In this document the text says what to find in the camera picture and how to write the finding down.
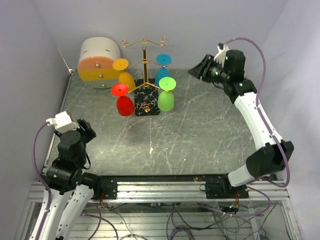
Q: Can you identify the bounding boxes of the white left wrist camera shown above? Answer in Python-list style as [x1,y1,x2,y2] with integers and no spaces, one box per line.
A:
[46,111,79,133]

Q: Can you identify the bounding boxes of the gold wire glass rack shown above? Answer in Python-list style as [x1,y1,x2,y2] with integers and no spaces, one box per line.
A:
[120,37,172,117]

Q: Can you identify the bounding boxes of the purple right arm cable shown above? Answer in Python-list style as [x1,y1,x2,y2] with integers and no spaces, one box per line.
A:
[223,37,291,218]

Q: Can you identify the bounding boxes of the loose cables under frame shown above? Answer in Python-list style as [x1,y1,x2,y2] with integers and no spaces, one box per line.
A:
[99,201,276,240]

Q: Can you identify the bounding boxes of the round white drawer cabinet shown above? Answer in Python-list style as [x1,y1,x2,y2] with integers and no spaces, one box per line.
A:
[77,37,121,89]

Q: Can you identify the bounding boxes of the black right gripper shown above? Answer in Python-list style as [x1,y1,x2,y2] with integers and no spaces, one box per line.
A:
[188,54,230,85]

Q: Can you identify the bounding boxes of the orange plastic wine glass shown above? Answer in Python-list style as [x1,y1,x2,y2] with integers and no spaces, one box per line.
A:
[112,58,136,92]

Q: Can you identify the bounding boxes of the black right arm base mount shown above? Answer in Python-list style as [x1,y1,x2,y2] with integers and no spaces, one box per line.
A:
[199,182,249,199]

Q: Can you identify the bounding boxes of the aluminium rail frame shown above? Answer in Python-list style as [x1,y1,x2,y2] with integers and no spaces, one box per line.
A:
[14,181,301,240]

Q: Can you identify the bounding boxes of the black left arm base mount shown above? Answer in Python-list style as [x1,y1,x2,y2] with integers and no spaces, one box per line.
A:
[92,178,118,200]

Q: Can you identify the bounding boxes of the blue plastic wine glass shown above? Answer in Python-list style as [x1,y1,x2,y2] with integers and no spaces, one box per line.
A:
[155,53,172,87]

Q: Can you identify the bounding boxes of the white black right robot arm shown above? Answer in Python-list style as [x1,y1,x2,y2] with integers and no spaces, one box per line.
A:
[188,50,294,198]

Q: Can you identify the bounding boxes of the red plastic wine glass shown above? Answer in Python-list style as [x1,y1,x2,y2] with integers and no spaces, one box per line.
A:
[111,83,135,117]

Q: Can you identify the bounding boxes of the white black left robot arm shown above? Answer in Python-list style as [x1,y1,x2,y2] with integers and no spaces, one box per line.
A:
[29,118,102,240]

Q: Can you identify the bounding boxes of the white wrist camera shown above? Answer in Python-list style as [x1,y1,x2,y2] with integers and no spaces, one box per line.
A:
[46,111,79,133]
[213,43,230,66]

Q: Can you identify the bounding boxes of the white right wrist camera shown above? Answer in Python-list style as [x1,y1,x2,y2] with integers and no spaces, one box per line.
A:
[213,43,230,66]

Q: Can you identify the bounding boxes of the green plastic wine glass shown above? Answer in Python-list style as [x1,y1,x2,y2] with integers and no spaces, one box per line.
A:
[157,76,177,112]

